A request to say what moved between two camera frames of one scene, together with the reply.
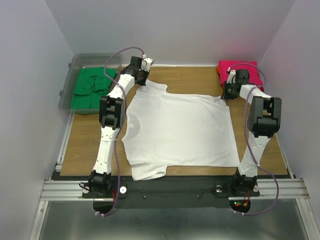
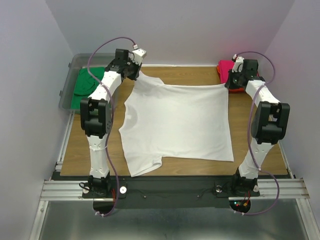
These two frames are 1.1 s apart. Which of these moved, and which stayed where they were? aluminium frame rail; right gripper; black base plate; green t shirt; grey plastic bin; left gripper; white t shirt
Moved: white t shirt; left gripper; right gripper
Stayed: black base plate; green t shirt; grey plastic bin; aluminium frame rail
